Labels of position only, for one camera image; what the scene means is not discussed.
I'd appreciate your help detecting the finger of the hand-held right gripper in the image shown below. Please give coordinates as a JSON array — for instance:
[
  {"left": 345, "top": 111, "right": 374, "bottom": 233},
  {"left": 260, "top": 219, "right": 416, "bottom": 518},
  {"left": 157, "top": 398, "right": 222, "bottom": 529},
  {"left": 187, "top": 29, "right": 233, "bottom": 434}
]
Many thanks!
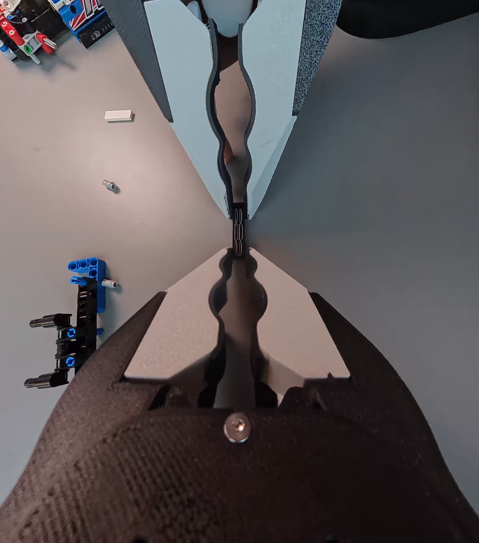
[
  {"left": 239, "top": 0, "right": 308, "bottom": 220},
  {"left": 143, "top": 0, "right": 235, "bottom": 220}
]

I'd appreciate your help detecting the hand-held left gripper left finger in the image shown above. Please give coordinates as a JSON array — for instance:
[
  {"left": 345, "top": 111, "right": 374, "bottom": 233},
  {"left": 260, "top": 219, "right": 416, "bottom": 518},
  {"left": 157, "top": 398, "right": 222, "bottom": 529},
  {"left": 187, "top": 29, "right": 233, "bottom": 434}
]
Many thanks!
[{"left": 124, "top": 248, "right": 229, "bottom": 409}]

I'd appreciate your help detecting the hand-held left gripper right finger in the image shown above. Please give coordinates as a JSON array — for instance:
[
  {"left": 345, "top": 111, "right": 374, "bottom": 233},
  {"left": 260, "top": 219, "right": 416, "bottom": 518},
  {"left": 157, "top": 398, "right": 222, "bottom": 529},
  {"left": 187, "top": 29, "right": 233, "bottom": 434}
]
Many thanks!
[{"left": 243, "top": 248, "right": 350, "bottom": 409}]

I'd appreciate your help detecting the black toy beam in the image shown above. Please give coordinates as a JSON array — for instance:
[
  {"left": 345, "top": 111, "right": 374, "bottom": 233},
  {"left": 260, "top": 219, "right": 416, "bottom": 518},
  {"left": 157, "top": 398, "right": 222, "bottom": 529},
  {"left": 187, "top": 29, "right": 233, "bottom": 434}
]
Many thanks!
[{"left": 232, "top": 203, "right": 246, "bottom": 257}]

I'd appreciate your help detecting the grey desk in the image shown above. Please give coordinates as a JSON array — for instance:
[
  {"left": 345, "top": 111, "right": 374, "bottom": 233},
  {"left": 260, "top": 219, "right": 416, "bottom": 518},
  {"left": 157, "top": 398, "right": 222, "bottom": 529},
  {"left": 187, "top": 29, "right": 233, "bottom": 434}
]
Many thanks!
[{"left": 0, "top": 0, "right": 479, "bottom": 543}]

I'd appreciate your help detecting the person's right hand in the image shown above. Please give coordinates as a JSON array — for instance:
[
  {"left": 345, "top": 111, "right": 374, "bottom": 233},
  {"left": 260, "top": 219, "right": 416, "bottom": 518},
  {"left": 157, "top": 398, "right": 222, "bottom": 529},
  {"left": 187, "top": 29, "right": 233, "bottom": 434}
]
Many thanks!
[{"left": 215, "top": 35, "right": 241, "bottom": 164}]

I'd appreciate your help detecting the black blue red toy assembly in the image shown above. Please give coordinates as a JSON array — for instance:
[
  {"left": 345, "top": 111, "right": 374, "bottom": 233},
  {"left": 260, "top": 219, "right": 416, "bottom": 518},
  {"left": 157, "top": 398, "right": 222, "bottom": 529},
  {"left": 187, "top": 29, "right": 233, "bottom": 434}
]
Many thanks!
[{"left": 24, "top": 258, "right": 108, "bottom": 389}]

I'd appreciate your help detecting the blue white toy race car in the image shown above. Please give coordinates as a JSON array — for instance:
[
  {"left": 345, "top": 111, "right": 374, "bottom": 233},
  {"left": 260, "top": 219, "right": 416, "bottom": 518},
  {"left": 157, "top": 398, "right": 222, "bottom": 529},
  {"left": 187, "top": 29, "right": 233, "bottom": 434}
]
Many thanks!
[{"left": 0, "top": 0, "right": 115, "bottom": 65}]

